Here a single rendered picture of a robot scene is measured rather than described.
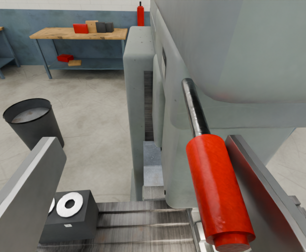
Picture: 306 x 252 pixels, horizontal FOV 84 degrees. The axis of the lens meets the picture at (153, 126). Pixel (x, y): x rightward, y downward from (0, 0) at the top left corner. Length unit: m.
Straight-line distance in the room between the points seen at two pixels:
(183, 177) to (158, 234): 0.53
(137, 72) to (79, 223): 0.59
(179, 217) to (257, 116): 0.73
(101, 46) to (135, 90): 4.06
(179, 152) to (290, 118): 0.16
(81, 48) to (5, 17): 1.58
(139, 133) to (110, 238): 0.48
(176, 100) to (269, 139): 0.20
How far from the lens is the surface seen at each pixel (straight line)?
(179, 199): 0.45
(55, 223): 0.76
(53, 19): 4.94
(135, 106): 0.79
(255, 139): 0.33
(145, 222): 0.88
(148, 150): 0.95
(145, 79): 0.72
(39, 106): 2.60
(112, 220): 0.90
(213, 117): 0.21
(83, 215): 0.73
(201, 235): 0.78
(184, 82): 0.17
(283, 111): 0.25
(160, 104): 0.46
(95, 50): 4.83
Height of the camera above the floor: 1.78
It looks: 41 degrees down
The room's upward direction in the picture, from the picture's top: 2 degrees clockwise
